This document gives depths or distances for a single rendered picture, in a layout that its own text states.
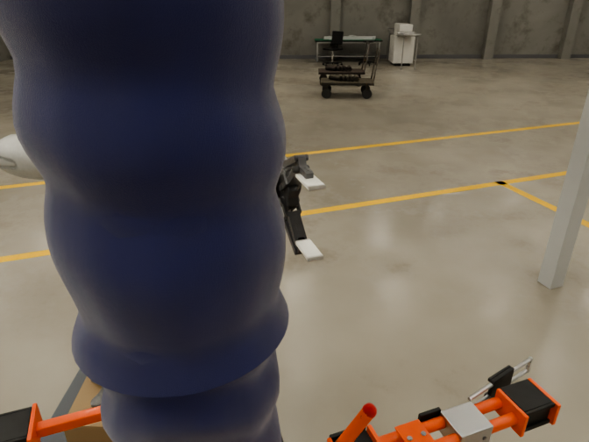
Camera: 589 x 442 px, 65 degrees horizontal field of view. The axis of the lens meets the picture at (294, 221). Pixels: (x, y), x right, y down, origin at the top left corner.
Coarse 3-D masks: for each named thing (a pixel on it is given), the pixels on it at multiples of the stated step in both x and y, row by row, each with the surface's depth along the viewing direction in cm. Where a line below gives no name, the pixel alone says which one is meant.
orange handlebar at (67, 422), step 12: (96, 408) 86; (480, 408) 86; (492, 408) 87; (48, 420) 84; (60, 420) 84; (72, 420) 84; (84, 420) 85; (96, 420) 86; (432, 420) 84; (492, 420) 84; (504, 420) 84; (516, 420) 84; (36, 432) 82; (48, 432) 83; (396, 432) 81; (408, 432) 81; (420, 432) 81; (492, 432) 83
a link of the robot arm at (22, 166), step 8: (8, 136) 111; (16, 136) 110; (0, 144) 109; (8, 144) 108; (16, 144) 108; (0, 152) 109; (8, 152) 108; (16, 152) 107; (24, 152) 107; (0, 160) 110; (8, 160) 109; (16, 160) 108; (24, 160) 107; (8, 168) 110; (16, 168) 109; (24, 168) 108; (32, 168) 108; (24, 176) 111; (32, 176) 110; (40, 176) 110
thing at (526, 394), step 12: (516, 384) 90; (528, 384) 90; (504, 396) 87; (516, 396) 87; (528, 396) 87; (540, 396) 87; (504, 408) 87; (516, 408) 84; (528, 408) 84; (540, 408) 84; (552, 408) 86; (528, 420) 83; (540, 420) 87; (552, 420) 87; (516, 432) 85
